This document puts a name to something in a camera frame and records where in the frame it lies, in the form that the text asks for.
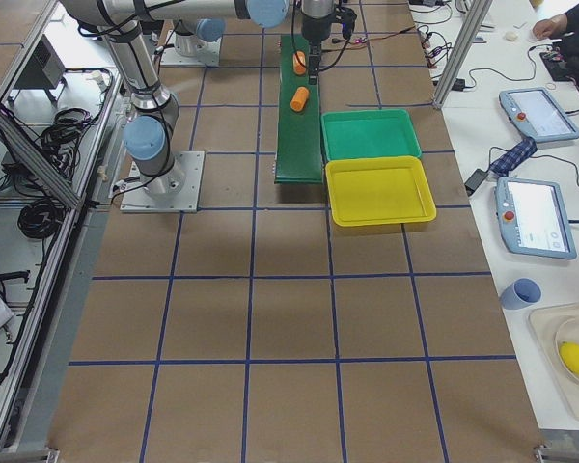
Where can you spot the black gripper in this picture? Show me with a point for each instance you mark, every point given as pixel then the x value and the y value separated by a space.
pixel 314 35

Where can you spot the orange cylinder with label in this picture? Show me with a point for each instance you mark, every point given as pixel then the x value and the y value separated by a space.
pixel 299 63

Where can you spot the plain orange cylinder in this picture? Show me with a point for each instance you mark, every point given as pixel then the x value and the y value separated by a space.
pixel 299 99

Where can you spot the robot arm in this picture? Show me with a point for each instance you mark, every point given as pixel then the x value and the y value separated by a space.
pixel 148 134
pixel 120 20

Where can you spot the green plastic tray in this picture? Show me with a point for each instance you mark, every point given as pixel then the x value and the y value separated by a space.
pixel 369 134

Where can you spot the green conveyor belt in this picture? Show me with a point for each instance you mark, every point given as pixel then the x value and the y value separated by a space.
pixel 299 145

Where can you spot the yellow plastic tray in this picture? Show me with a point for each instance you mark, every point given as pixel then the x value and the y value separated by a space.
pixel 379 191

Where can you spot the black power adapter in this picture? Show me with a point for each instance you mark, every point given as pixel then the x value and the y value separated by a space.
pixel 474 181

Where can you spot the blue checkered umbrella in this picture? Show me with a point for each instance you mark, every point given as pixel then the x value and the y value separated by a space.
pixel 511 159

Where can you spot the teach pendant far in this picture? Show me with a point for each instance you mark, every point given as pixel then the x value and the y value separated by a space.
pixel 537 115

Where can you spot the teach pendant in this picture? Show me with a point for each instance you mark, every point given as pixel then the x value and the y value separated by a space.
pixel 532 218
pixel 537 115

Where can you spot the teach pendant near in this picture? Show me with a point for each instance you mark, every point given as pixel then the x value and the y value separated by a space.
pixel 532 218

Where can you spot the blue plastic cup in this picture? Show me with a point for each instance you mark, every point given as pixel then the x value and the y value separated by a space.
pixel 520 294

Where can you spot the beige tray with bowl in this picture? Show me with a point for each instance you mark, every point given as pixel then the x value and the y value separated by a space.
pixel 556 330

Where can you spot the yellow lemon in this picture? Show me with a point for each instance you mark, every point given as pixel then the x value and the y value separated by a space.
pixel 569 354

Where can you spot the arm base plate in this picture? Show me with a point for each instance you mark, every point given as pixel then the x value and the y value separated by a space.
pixel 177 191
pixel 191 51

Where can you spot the aluminium frame post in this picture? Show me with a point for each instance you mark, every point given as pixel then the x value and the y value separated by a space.
pixel 469 29

